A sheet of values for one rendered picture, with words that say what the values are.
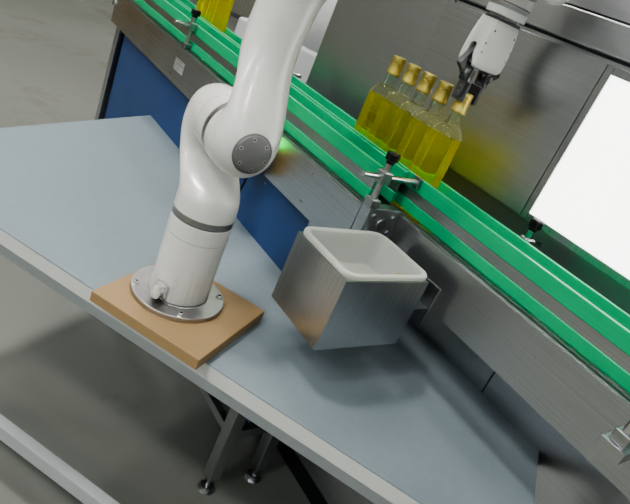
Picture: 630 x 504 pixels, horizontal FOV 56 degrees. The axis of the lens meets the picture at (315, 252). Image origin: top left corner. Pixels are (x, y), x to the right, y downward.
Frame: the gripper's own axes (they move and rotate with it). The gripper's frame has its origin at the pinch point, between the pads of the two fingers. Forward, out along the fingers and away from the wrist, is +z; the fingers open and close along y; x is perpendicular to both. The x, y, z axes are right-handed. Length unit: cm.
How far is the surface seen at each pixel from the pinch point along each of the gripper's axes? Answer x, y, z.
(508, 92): 0.9, -11.8, -2.9
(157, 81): -122, 12, 46
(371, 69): -48, -15, 8
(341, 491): 12, -15, 115
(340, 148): -14.9, 13.7, 22.3
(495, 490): 54, 7, 58
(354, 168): -8.3, 13.4, 24.1
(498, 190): 11.0, -11.8, 16.4
